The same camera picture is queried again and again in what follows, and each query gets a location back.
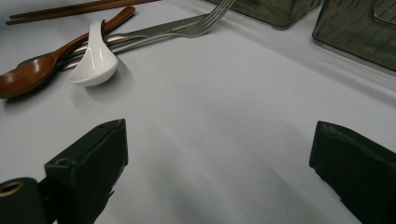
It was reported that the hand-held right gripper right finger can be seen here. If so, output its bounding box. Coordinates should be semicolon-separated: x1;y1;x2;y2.
308;120;396;224

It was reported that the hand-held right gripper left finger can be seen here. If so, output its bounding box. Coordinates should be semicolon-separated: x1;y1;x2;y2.
44;118;130;224

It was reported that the white ceramic spoon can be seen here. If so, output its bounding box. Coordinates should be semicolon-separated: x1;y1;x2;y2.
67;19;120;88

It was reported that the brown wooden spoon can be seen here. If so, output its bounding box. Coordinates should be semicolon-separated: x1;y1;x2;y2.
0;6;137;100

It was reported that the translucent grey plastic bin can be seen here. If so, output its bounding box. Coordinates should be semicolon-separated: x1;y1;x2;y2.
204;0;325;31
312;0;396;77

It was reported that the steel table knife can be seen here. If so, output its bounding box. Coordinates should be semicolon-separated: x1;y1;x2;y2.
57;13;213;63

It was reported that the brown wooden chopstick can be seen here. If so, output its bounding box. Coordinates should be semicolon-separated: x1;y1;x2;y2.
5;0;162;26
8;0;125;20

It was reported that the steel fork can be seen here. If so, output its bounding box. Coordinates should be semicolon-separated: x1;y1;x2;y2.
60;0;236;71

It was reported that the white tablecloth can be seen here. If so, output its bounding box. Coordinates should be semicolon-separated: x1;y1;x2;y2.
0;0;396;224

